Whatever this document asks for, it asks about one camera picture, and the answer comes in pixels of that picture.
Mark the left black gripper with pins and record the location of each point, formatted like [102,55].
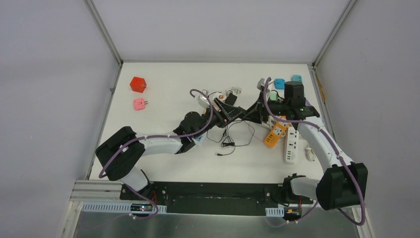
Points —
[224,111]

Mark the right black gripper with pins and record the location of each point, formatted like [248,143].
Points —
[258,113]

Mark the orange power strip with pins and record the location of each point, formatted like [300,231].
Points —
[277,131]

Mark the pink adapter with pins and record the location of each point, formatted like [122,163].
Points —
[139,104]

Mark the red cube plug adapter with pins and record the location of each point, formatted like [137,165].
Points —
[138,84]

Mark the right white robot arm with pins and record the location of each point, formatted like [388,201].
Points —
[343,182]

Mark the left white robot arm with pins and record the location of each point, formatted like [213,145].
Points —
[119,154]

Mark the green plug adapter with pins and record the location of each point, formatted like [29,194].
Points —
[273,97]

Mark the blue plug adapter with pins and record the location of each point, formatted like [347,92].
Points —
[279,84]

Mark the black power adapter brick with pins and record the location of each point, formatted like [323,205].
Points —
[231,99]

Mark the teal power strip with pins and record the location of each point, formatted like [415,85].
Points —
[297,78]

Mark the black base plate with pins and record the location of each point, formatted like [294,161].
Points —
[241,199]

